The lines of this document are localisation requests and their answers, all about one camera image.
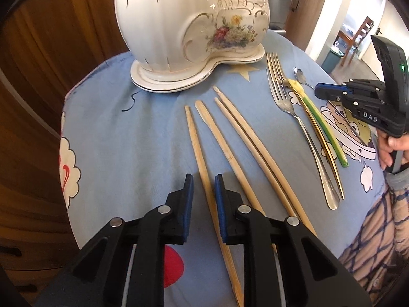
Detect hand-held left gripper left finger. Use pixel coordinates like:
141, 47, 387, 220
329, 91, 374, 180
33, 173, 194, 307

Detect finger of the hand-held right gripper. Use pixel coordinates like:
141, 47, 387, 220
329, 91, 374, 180
314, 81, 387, 97
332, 91, 384, 110

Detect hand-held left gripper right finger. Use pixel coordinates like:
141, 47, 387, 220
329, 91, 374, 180
214, 174, 373, 307

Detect small silver spoon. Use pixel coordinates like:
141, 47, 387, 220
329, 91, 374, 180
293, 67, 317, 89

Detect green and yellow plastic utensil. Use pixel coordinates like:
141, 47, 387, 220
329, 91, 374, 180
287, 78, 349, 168

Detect wooden chopstick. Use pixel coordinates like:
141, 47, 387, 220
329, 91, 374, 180
213, 86, 317, 238
195, 100, 278, 254
184, 105, 245, 307
214, 97, 298, 220

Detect gold fork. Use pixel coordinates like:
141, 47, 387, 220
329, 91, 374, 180
271, 53, 346, 200

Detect silver fork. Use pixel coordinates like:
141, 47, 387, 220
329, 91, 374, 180
266, 52, 340, 211

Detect white floral ceramic holder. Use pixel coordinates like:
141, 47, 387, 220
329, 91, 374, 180
114, 0, 272, 93

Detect person's right forearm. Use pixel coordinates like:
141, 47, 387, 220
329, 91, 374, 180
385, 164, 409, 197

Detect person's right hand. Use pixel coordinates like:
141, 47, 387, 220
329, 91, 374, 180
378, 132, 409, 171

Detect teal bin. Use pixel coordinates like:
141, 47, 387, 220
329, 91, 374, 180
321, 46, 347, 75

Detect wooden chair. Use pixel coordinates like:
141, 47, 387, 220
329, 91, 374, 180
339, 16, 375, 68

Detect blue printed tablecloth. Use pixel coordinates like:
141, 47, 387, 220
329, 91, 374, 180
59, 29, 409, 307

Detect person's plaid pajama clothing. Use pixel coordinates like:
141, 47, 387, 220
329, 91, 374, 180
337, 184, 409, 299

